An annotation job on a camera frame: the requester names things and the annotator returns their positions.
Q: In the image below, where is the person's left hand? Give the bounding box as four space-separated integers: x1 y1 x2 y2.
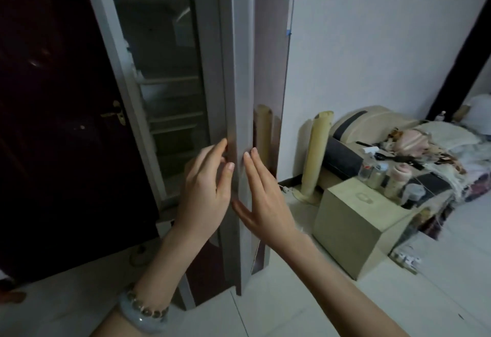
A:
174 137 235 245

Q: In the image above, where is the person's right hand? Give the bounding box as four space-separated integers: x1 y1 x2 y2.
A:
231 148 299 253

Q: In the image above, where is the dark red refrigerator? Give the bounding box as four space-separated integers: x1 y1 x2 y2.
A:
78 0 298 310

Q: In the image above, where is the person's right forearm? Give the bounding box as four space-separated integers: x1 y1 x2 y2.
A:
276 233 411 337

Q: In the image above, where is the person's left forearm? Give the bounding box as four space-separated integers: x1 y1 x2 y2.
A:
90 229 215 337

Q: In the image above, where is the cream tower fan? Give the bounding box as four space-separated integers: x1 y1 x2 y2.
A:
293 111 334 206

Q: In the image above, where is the beige cube cabinet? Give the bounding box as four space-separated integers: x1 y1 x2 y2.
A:
313 177 417 282

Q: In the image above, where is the cream sofa dark armrest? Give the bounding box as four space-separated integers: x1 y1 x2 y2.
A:
318 104 491 241

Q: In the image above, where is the water bottle orange label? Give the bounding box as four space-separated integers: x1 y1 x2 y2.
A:
359 154 378 182

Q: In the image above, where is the blue lid bottle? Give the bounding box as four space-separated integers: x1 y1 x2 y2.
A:
368 162 389 191

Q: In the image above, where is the pink lid bottle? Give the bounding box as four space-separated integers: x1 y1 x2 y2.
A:
383 164 411 200

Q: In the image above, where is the pale jade bangle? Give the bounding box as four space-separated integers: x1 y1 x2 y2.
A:
117 290 175 335

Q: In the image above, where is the white power strip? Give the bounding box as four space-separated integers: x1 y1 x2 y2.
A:
389 248 422 274

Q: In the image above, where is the pile of clothes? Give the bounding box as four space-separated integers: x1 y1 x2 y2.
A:
383 117 491 211

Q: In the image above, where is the white power cable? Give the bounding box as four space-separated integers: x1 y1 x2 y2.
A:
278 182 304 196

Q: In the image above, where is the dark power cable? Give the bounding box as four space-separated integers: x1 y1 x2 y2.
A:
128 244 154 267

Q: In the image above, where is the brass door handle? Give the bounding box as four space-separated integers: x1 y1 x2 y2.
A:
100 99 126 126

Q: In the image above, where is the brown beaded bracelet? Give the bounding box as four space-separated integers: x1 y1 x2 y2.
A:
124 283 169 318

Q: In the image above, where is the dark door frame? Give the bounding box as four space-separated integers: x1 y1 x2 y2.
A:
426 0 491 123

